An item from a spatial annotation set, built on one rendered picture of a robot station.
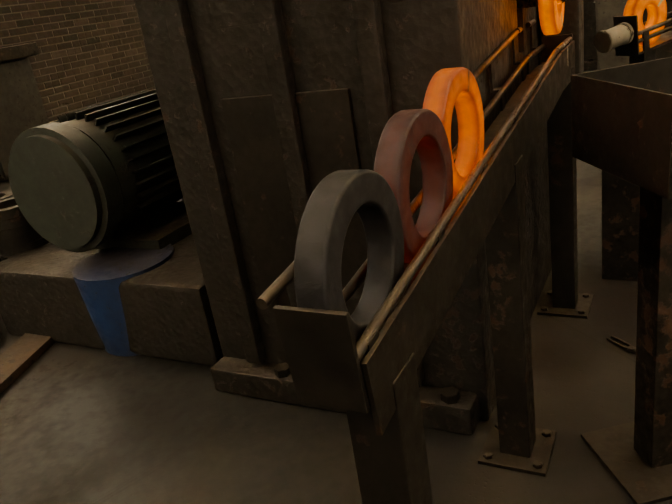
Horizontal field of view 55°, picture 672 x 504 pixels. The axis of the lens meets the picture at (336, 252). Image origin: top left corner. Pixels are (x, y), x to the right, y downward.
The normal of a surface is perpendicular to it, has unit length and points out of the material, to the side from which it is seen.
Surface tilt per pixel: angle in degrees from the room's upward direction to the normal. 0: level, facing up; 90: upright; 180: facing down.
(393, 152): 49
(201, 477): 0
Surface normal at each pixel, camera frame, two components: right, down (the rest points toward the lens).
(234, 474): -0.15, -0.92
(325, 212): -0.38, -0.51
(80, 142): 0.52, -0.62
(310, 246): -0.45, -0.18
